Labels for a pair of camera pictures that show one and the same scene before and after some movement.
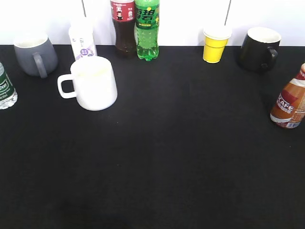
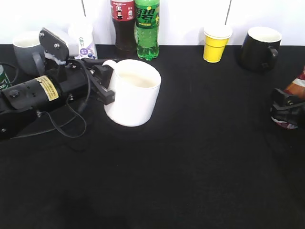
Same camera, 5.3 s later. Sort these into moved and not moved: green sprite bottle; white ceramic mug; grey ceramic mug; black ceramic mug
Moved: white ceramic mug
Not moved: grey ceramic mug; black ceramic mug; green sprite bottle
